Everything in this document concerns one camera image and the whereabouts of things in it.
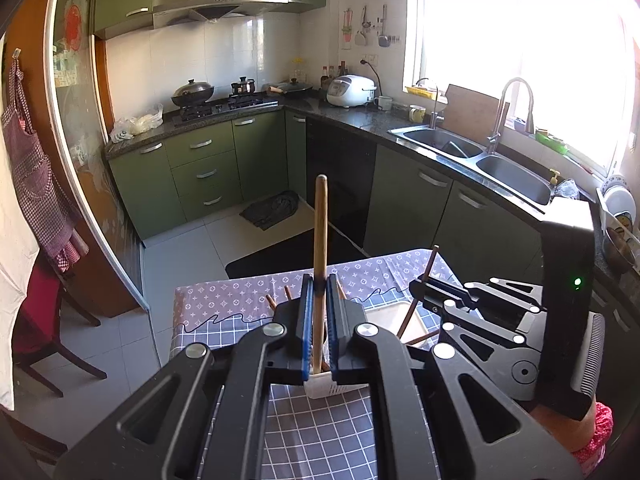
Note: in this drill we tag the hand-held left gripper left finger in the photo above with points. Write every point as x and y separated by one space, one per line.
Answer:
306 332

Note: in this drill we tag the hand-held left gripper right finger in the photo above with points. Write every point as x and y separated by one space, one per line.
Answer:
332 332

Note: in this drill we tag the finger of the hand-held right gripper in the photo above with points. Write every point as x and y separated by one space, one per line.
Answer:
430 292
505 292

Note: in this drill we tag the brown wooden chopstick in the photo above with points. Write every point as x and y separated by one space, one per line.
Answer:
422 338
288 294
271 302
431 262
341 290

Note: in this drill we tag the white plastic utensil basket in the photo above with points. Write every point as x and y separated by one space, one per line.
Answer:
385 317

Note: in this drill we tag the person's right forearm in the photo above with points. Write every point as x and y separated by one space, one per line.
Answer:
575 435

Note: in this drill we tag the hanging kitchen utensils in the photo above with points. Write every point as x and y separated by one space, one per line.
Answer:
382 27

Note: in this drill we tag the dish rack with plates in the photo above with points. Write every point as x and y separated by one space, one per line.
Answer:
620 220

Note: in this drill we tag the green sink cabinet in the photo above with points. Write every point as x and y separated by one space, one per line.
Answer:
415 220

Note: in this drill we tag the black floor rug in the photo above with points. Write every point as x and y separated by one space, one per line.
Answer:
280 255

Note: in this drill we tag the blue checkered tablecloth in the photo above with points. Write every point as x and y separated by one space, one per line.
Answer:
225 305

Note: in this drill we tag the stainless double sink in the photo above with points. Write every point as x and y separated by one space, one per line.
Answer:
510 175

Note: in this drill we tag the green tray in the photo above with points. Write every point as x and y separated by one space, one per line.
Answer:
552 142

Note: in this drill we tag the dark grey floor mat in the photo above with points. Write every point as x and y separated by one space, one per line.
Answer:
270 210

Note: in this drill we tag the black appliance front panel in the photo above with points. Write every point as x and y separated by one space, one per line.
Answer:
340 180

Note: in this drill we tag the tall steel faucet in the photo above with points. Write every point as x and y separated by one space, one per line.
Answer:
500 110

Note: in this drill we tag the wooden cutting board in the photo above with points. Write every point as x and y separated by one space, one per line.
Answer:
475 107

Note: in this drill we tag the yellowish mug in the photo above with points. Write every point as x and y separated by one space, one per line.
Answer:
416 114

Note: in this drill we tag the small steel faucet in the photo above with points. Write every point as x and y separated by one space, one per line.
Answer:
436 110

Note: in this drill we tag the black stone countertop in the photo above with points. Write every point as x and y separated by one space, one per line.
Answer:
355 120

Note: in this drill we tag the green cabinet with drawers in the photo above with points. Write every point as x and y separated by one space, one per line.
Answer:
200 175

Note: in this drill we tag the white mug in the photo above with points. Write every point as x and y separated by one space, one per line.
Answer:
384 103

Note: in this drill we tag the yellow tray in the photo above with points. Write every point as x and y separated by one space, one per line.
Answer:
420 91

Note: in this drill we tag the white rice cooker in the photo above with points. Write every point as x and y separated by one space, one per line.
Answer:
350 91

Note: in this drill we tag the condiment bottles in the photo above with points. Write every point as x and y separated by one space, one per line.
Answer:
335 75

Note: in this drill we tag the black gas stove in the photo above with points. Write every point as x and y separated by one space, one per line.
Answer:
225 107

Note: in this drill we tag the black frying pan with lid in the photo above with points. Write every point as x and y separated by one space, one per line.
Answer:
295 89

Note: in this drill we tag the kitchen window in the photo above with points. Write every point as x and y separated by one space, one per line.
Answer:
515 20

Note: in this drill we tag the small black pot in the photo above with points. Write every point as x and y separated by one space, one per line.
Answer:
244 86

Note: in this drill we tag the black wok with lid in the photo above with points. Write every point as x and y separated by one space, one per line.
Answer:
192 92

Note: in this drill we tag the clear plastic bag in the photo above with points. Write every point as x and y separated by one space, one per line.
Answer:
135 125

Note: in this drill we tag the red wooden chair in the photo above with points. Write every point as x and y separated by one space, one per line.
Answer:
35 320

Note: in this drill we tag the dark wooden chair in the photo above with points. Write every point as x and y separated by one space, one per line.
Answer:
30 435

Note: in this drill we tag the frosted glass sliding door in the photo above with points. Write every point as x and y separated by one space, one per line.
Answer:
85 135

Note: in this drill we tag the white sheet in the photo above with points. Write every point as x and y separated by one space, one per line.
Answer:
12 285

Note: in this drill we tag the checkered red apron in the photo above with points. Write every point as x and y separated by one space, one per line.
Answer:
35 175

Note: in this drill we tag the white wall outlet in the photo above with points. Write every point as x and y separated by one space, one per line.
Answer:
372 58

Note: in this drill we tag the wall picture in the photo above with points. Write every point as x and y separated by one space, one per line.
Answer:
348 27

